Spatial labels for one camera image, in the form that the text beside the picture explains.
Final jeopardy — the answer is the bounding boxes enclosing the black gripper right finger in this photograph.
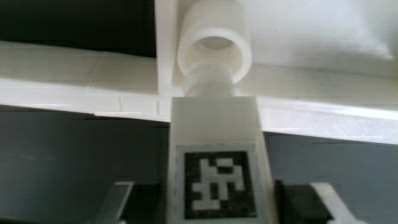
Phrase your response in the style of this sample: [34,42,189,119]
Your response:
[274,180,368,224]

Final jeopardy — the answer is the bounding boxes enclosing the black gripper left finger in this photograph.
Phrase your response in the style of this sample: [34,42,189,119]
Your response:
[91,182,159,224]

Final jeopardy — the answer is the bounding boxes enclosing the white square tabletop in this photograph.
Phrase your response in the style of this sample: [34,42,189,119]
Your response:
[155,0,398,101]

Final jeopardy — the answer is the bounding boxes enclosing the white U-shaped obstacle frame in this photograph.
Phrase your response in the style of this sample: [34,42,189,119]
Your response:
[0,41,398,145]

